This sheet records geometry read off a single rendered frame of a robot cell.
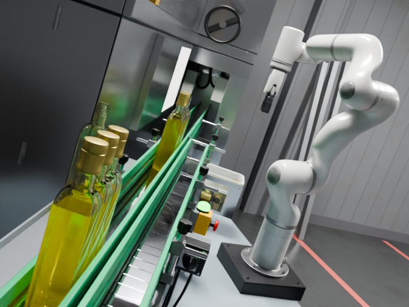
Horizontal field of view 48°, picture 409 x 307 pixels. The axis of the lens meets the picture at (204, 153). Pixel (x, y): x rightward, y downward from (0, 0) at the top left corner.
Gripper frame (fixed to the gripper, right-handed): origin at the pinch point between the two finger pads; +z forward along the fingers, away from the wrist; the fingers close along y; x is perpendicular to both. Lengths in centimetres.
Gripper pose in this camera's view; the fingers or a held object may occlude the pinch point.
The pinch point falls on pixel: (265, 107)
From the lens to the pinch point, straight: 182.7
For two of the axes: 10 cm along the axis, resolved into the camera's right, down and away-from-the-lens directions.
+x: 9.4, 3.3, -0.1
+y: -0.8, 1.9, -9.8
